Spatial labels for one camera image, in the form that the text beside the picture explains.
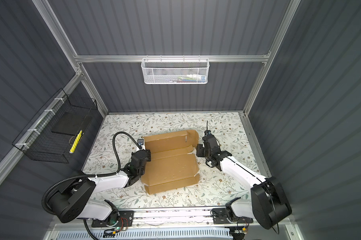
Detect white perforated front rail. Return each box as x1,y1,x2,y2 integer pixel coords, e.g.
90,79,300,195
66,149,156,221
55,227,232,240

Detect yellow marker pen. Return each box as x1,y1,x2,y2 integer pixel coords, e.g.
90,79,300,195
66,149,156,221
69,130,83,154

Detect items in white basket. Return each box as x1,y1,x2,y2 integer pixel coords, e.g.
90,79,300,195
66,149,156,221
166,74,207,84

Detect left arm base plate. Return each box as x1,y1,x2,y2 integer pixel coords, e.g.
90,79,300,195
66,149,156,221
91,211,134,230

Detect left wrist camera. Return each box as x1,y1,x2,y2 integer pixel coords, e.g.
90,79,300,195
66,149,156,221
136,138,145,151

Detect aluminium enclosure frame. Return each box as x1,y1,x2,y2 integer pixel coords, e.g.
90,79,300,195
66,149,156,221
0,0,302,240

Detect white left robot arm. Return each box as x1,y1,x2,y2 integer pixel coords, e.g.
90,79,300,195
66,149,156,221
41,149,151,224

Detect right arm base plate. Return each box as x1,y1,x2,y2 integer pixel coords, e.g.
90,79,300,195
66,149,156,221
210,208,253,225

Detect black wire mesh basket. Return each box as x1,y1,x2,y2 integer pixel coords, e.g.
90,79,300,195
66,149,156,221
12,89,98,164

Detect white wire mesh basket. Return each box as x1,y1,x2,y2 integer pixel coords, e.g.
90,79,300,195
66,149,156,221
141,58,210,85

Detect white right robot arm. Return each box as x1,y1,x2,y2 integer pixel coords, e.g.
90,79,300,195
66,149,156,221
196,130,292,230

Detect black corrugated cable conduit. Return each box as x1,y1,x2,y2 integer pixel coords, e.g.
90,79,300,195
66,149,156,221
41,131,140,240

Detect brown cardboard box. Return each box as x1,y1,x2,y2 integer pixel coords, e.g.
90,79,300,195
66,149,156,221
141,130,200,195

